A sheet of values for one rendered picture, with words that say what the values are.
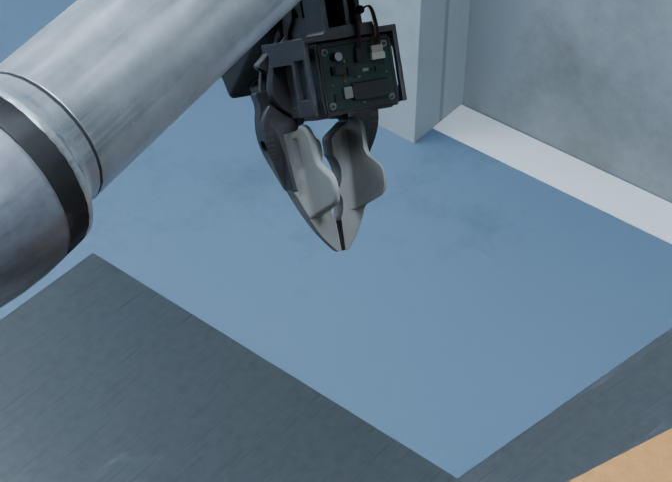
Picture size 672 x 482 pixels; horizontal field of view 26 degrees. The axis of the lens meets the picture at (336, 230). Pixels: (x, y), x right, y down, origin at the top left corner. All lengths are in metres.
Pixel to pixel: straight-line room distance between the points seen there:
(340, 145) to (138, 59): 0.36
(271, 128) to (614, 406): 0.47
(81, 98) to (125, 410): 0.68
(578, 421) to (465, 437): 1.07
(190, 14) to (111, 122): 0.07
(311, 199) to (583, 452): 0.40
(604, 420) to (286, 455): 0.28
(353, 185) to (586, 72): 1.79
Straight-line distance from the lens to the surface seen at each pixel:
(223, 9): 0.72
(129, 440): 1.30
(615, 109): 2.79
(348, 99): 0.96
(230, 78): 1.09
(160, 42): 0.70
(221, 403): 1.31
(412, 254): 2.67
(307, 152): 1.00
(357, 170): 1.02
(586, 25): 2.74
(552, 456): 1.28
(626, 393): 1.34
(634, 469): 0.91
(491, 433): 2.38
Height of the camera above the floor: 1.82
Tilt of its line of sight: 42 degrees down
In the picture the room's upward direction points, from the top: straight up
